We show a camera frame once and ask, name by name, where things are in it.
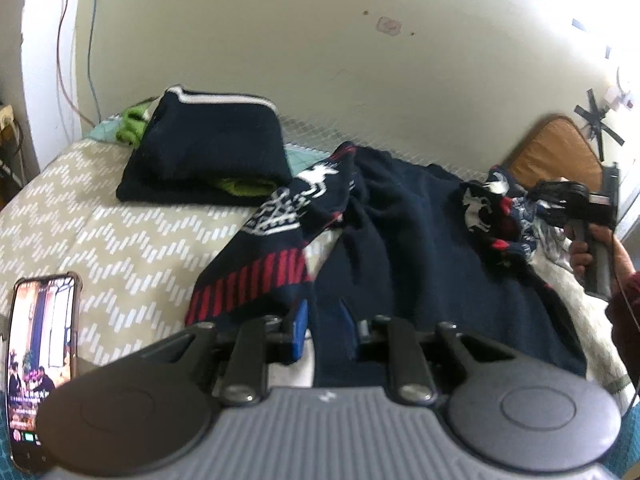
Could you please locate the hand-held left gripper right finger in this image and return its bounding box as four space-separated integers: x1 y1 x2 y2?
338 299 519 407

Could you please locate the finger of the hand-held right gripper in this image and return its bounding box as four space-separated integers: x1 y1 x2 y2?
536 181 589 204
541 203 569 227

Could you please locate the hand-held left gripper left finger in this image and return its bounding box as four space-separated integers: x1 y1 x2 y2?
135 299 311 407

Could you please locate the navy patterned knit sweater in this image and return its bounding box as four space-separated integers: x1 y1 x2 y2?
185 141 588 388

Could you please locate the navy sweater green trim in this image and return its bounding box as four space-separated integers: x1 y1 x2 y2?
116 86 294 207

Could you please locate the person's right forearm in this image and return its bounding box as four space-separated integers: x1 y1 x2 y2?
604 270 640 396

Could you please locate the person's right hand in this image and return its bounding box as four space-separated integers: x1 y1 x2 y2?
570 232 640 288

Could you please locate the orange pillow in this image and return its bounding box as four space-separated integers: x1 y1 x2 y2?
501 114 607 195

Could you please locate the white cloth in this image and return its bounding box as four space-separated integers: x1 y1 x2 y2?
527 220 632 413

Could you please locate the black tape cross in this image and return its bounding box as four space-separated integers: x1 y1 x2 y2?
573 88 627 162

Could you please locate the patterned bed sheet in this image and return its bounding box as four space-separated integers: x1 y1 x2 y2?
0 110 633 411

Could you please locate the smartphone in clear case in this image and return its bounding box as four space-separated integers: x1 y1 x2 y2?
6 272 84 474

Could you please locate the white wall device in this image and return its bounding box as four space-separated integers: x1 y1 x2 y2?
601 84 635 112

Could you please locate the red cable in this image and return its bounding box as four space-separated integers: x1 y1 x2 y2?
56 0 97 128

